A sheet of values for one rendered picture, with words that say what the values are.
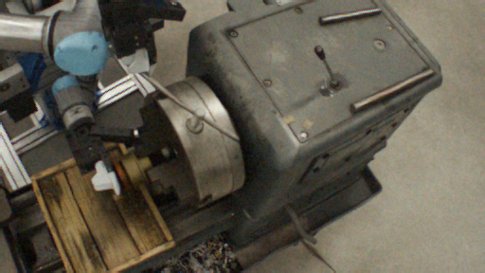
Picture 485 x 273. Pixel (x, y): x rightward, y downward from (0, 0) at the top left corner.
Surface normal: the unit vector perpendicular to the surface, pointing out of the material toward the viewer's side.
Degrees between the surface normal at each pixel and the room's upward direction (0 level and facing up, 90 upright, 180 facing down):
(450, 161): 0
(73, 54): 90
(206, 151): 34
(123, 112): 0
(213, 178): 58
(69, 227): 0
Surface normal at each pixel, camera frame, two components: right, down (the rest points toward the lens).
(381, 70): 0.10, -0.52
